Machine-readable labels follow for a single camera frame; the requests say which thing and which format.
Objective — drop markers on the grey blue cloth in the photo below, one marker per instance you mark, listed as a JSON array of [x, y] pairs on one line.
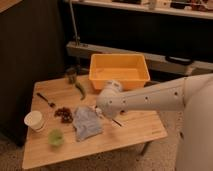
[[86, 123]]

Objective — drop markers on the green cup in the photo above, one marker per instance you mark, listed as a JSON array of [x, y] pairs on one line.
[[55, 137]]

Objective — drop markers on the metal stand pole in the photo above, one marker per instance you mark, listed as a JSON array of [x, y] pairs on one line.
[[76, 37]]

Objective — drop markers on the black white dish brush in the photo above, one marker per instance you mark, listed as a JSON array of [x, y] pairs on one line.
[[100, 114]]

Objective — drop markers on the dark metal spoon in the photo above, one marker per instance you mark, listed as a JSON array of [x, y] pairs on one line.
[[51, 104]]

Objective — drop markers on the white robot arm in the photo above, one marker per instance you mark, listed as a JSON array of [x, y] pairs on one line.
[[193, 95]]

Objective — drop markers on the metal shelf rail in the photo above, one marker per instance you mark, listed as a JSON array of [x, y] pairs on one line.
[[153, 61]]

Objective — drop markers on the yellow plastic bin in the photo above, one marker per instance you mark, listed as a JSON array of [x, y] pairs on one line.
[[130, 71]]

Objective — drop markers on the green chili pepper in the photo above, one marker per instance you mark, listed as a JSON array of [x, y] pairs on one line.
[[81, 89]]

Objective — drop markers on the dark glass jar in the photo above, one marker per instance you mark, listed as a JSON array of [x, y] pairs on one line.
[[72, 75]]

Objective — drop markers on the white paper cup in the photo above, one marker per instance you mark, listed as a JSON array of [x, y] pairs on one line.
[[35, 120]]

